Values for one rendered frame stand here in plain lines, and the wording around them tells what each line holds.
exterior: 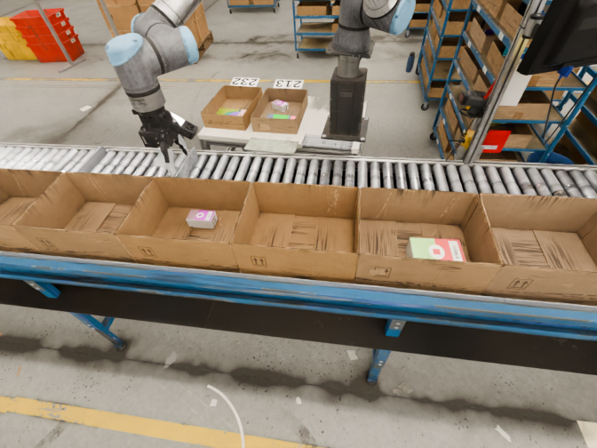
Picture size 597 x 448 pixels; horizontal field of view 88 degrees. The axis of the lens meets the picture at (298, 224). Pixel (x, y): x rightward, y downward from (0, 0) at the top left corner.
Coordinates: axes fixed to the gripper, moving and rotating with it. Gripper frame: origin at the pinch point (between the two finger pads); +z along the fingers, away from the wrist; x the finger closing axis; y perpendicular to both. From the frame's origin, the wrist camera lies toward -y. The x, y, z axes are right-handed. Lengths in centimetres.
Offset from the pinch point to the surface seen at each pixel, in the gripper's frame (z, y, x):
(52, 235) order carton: 16, 44, 21
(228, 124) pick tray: 39, 20, -89
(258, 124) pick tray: 38, 1, -87
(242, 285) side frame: 27.0, -22.7, 27.4
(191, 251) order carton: 18.7, -5.5, 21.2
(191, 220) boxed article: 24.9, 3.8, 2.7
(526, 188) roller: 44, -139, -48
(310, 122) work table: 43, -30, -100
